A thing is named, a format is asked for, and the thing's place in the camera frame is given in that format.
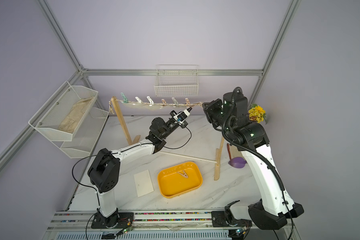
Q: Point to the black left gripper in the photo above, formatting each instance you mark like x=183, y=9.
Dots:
x=184, y=125

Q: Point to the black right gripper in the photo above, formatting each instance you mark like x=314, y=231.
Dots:
x=211, y=111

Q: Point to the white postcard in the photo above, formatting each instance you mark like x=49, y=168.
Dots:
x=129, y=104
x=143, y=183
x=149, y=107

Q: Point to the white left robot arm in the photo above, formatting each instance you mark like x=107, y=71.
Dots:
x=105, y=169

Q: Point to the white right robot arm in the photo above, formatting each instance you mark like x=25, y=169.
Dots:
x=231, y=116

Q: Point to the grey plastic clothespin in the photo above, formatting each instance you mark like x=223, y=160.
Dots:
x=175, y=101

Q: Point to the white hooked clothespin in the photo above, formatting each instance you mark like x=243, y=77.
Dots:
x=151, y=102

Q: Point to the white plastic clothespin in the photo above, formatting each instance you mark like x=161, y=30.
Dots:
x=138, y=100

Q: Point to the dark purple vase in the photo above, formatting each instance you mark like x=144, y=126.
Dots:
x=236, y=158

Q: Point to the green plastic clothespin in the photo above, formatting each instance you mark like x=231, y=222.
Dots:
x=125, y=100

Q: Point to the yellow plastic tray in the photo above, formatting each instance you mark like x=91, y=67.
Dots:
x=171, y=184

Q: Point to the white mesh lower shelf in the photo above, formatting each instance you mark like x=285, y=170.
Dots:
x=87, y=135

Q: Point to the white mesh shelf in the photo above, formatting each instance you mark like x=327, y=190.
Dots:
x=48, y=118
x=87, y=135

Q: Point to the beige cloth in shelf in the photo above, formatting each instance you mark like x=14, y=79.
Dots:
x=71, y=121

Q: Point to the white mesh upper shelf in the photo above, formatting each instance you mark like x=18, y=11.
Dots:
x=48, y=118

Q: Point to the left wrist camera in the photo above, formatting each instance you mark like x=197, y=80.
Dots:
x=182, y=116

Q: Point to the white wire wall basket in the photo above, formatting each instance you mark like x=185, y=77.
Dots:
x=177, y=81

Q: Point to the aluminium cage frame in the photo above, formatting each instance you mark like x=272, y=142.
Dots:
x=82, y=73

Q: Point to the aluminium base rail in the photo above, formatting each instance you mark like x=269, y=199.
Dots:
x=157, y=225

